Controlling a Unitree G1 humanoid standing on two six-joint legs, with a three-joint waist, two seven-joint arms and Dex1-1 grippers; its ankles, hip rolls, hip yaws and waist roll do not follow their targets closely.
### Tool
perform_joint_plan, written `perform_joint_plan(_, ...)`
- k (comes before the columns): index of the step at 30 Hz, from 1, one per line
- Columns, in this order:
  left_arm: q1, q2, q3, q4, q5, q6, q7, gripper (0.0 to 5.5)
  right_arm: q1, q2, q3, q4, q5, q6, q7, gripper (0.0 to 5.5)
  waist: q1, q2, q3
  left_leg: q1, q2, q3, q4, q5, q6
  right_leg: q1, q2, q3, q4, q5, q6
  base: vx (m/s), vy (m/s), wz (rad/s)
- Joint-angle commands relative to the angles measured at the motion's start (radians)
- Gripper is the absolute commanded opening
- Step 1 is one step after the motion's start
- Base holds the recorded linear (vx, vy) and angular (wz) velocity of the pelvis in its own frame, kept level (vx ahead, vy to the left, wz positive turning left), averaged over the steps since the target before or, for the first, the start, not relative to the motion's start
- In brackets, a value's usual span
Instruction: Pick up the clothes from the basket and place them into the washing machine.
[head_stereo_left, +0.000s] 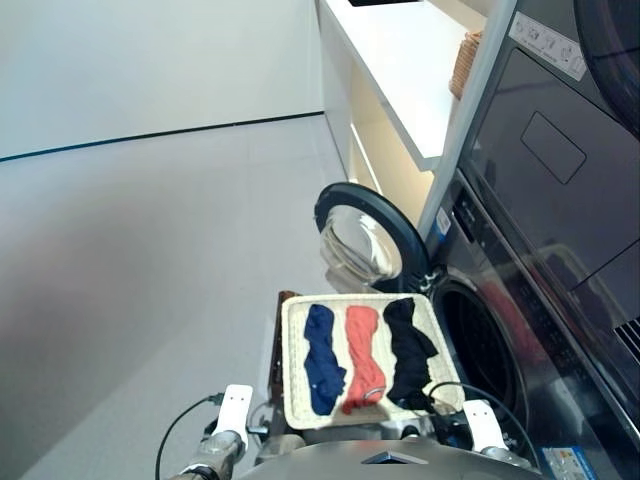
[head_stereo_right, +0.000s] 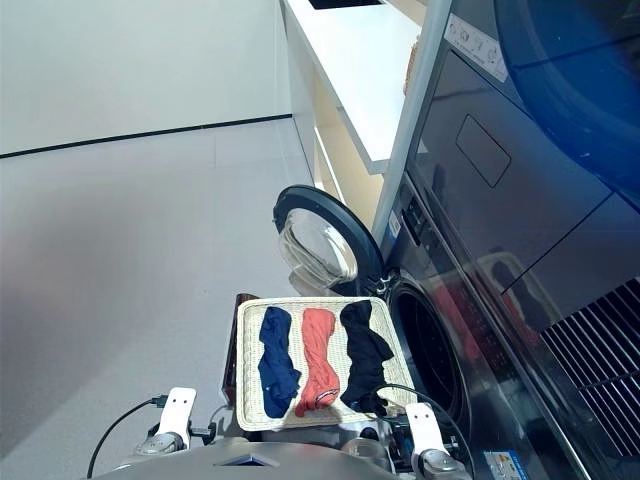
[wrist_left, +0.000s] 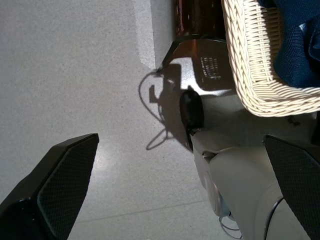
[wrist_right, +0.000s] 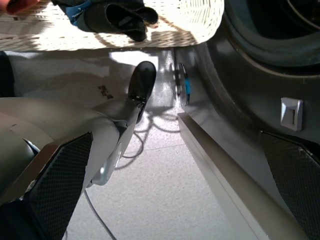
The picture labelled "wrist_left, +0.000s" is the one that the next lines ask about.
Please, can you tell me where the navy blue garment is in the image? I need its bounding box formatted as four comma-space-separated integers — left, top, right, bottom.
258, 0, 320, 89

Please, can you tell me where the pale woven basket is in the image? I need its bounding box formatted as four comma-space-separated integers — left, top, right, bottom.
221, 0, 320, 118

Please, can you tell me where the black robot foot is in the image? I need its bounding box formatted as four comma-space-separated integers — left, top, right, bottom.
179, 89, 206, 152

